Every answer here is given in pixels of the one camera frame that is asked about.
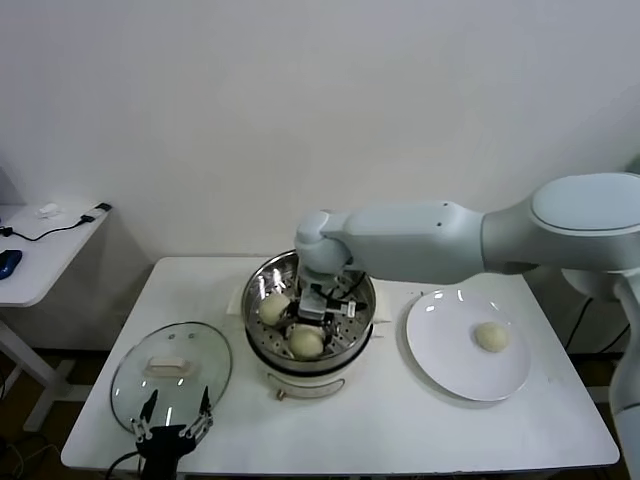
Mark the white side table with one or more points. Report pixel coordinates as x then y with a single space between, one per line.
50 260

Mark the white crumpled tissue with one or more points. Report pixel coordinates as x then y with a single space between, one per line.
50 210

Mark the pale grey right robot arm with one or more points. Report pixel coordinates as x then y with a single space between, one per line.
425 240

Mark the white oval plate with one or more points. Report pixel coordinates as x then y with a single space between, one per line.
475 385

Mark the white electric pot base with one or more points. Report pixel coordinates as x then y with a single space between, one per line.
305 382

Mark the perforated steel steamer basket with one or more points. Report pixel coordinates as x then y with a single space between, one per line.
251 300

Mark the white steamed baozi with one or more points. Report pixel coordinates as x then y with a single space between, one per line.
492 336
306 342
274 308

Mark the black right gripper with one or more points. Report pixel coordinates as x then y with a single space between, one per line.
314 302

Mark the blue computer mouse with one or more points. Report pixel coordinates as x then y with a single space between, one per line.
10 264

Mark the glass pot lid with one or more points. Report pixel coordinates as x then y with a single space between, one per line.
200 360

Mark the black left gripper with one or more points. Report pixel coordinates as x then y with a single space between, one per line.
162 445

